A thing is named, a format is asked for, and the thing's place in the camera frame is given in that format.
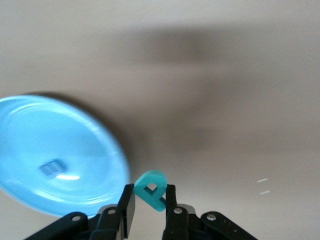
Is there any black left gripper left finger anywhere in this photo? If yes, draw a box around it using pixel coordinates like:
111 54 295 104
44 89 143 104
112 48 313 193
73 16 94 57
91 183 137 240

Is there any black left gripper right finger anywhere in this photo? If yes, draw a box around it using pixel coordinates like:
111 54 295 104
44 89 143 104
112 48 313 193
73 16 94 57
162 184 190 240

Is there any teal foam letter p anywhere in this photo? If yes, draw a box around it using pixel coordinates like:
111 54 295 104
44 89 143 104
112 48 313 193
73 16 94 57
132 169 168 213

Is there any blue foam letter m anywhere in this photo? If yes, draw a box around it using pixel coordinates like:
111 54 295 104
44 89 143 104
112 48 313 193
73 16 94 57
39 157 66 179

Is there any blue plate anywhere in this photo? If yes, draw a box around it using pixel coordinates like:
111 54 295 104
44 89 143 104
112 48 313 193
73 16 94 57
0 93 131 218

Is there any brown table cover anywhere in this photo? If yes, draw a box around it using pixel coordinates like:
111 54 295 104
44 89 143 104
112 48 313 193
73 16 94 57
0 0 320 240

